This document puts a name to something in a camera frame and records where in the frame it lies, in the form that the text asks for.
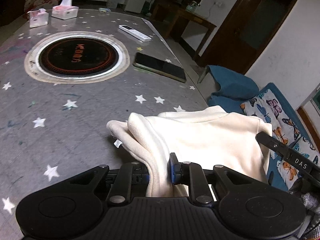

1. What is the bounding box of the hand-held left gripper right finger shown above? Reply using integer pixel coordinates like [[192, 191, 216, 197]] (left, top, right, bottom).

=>
[[169, 152, 250, 204]]

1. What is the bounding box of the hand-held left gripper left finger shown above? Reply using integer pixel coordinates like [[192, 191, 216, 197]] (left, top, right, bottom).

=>
[[69, 162, 150, 205]]

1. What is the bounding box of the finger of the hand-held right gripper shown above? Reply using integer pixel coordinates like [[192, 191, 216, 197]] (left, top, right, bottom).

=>
[[255, 131, 285, 157]]

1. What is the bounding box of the cream fleece garment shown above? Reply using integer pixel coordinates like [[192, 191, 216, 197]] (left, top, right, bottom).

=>
[[107, 105, 273, 198]]

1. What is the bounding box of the person's right hand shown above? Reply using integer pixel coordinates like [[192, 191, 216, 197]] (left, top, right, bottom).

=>
[[287, 176, 320, 240]]

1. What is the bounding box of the butterfly print pillow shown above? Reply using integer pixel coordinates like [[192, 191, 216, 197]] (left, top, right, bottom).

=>
[[240, 89, 320, 189]]

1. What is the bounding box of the blue sofa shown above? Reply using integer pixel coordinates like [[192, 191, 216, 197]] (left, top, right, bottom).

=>
[[197, 65, 320, 193]]

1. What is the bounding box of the dark smartphone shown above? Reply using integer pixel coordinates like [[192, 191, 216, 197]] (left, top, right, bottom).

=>
[[132, 52, 187, 83]]

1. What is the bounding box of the brown glazed wooden door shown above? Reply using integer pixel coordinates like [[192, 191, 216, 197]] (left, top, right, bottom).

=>
[[194, 0, 302, 75]]

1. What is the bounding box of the round black induction cooker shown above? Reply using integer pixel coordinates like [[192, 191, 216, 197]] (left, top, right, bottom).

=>
[[24, 31, 130, 83]]

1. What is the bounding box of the white remote control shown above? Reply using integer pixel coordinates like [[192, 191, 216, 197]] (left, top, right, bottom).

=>
[[118, 24, 152, 42]]

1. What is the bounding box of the brown wooden side table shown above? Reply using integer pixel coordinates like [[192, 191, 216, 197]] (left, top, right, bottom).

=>
[[151, 1, 217, 43]]

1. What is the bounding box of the glass jar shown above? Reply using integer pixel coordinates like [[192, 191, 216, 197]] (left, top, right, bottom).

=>
[[186, 0, 199, 12]]

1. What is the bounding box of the white pink tissue box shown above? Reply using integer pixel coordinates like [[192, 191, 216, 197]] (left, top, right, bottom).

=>
[[52, 0, 79, 20]]

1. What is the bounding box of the small pink tissue pack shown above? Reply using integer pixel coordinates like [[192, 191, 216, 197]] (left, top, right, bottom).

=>
[[29, 8, 49, 28]]

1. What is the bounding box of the pink printed cushion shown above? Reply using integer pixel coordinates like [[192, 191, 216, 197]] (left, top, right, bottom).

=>
[[24, 0, 63, 19]]

